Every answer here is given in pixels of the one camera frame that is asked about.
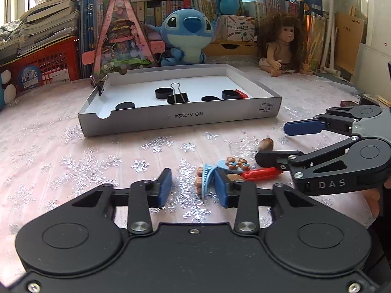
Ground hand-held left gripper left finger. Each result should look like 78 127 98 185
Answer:
70 168 172 235

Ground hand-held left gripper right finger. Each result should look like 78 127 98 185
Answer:
214 169 318 235

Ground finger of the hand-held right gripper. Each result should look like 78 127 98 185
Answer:
284 105 382 137
255 137 361 187

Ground blue claw hair clip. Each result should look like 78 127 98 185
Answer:
195 164 219 196

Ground blue bear hair clip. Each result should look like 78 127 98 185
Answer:
217 157 251 171

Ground clear plastic cup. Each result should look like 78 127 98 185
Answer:
229 142 255 159

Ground white cardboard tray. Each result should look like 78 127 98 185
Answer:
77 64 282 137

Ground large black binder clip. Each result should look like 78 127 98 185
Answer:
167 82 190 104

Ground black ring cap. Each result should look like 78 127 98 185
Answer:
155 87 173 100

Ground person's right hand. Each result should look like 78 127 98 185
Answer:
365 177 391 219

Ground brown-haired doll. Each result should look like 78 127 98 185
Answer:
257 11 314 77

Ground row of orange folders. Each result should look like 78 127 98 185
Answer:
302 10 327 68

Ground white pipe rack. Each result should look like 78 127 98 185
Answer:
318 0 341 77

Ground brown cardboard sheet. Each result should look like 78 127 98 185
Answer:
334 14 365 75

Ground wooden desk shelf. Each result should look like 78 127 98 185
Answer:
204 39 260 57

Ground white printed box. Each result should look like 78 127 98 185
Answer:
220 15 255 42

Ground small black binder clip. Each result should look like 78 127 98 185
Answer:
91 75 107 96

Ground pink snowflake tablecloth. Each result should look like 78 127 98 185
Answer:
0 55 391 235

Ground row of red-spined books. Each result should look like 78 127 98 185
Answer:
244 0 306 17

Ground blue plush ball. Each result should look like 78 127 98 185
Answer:
220 0 242 14

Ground blue alien plush toy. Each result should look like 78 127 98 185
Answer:
145 9 221 66

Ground pink triangular house model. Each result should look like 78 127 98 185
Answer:
82 0 165 87

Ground red plastic crate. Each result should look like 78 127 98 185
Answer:
0 36 80 94

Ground blue standing books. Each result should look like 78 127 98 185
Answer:
80 0 101 78

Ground row of tan books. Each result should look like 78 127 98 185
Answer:
127 0 191 26

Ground blue robot cat plush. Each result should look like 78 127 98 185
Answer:
0 69 17 112

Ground stack of lying books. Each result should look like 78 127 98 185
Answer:
18 0 81 57

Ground grey cloth pile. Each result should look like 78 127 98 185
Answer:
0 21 25 42

